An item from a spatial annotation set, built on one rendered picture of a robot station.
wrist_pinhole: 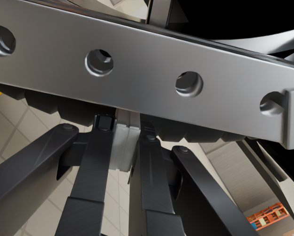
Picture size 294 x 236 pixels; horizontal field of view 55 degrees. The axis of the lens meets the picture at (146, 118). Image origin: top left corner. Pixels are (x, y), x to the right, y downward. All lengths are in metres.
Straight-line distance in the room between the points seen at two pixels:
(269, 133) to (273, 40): 0.10
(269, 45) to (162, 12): 0.09
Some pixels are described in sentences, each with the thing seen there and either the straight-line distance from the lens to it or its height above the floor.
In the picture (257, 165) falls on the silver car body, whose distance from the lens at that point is 1.42.
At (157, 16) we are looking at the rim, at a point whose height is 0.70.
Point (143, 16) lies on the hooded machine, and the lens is 5.53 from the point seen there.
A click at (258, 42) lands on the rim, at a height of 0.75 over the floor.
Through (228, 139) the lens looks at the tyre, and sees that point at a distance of 0.26.
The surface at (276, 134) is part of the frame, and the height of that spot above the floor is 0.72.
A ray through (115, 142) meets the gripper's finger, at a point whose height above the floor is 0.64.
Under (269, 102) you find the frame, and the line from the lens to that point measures 0.17.
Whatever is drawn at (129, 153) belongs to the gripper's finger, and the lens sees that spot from 0.17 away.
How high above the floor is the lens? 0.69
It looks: 9 degrees down
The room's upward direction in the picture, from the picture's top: 60 degrees clockwise
